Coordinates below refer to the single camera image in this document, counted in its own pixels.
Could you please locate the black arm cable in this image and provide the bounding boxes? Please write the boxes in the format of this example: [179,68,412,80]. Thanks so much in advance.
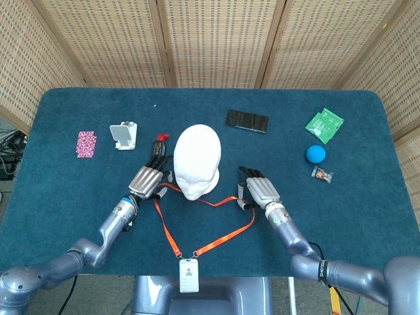
[308,241,357,315]
[58,274,80,315]

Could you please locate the orange lanyard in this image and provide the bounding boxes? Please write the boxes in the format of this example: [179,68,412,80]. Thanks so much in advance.
[153,183,256,259]

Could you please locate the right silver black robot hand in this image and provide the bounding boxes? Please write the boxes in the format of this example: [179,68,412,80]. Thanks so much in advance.
[236,165,282,211]

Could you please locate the yellow floor tape strip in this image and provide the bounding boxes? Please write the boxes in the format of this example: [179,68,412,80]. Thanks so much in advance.
[329,285,341,315]

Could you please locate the black smartphone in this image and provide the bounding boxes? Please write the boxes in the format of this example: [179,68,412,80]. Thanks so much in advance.
[224,108,270,135]

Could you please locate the white foam mannequin head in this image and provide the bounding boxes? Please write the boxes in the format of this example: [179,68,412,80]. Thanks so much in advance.
[173,123,222,201]

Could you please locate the pink patterned card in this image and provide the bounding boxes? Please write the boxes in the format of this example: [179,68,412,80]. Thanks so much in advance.
[75,131,98,159]

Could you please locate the black printed velcro strap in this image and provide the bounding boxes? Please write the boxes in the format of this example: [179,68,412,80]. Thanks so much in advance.
[316,259,330,285]

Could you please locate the white ID badge holder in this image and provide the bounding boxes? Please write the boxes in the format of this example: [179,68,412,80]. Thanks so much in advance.
[178,258,200,293]

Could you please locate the blue ball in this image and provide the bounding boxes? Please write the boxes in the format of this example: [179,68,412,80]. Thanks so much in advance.
[306,144,327,164]

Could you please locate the white phone stand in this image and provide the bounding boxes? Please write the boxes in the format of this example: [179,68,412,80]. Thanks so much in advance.
[109,121,138,151]

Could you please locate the black floor cable bundle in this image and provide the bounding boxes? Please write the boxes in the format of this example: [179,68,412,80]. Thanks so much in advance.
[0,129,29,180]

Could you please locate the small clear snack wrapper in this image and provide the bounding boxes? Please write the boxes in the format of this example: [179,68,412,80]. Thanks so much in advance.
[310,165,335,184]

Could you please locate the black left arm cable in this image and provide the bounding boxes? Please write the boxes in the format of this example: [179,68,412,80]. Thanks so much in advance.
[58,274,80,315]

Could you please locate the dark blue felt table cloth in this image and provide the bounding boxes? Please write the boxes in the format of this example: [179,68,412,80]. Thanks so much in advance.
[0,87,420,278]

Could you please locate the grey-blue robot torso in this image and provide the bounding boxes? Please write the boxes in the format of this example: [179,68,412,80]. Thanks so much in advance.
[131,275,273,315]

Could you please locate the woven bamboo folding screen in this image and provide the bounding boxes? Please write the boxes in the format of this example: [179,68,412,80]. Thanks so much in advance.
[0,0,420,227]

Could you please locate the black bottle with red cap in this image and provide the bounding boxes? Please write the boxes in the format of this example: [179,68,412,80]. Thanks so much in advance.
[150,133,170,158]

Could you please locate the green foil packet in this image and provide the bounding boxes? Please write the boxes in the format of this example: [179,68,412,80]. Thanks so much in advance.
[304,107,345,145]

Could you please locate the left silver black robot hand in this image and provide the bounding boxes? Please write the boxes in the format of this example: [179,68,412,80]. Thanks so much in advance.
[127,154,175,201]

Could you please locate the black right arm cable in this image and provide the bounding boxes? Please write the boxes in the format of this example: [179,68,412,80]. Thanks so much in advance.
[308,241,357,315]

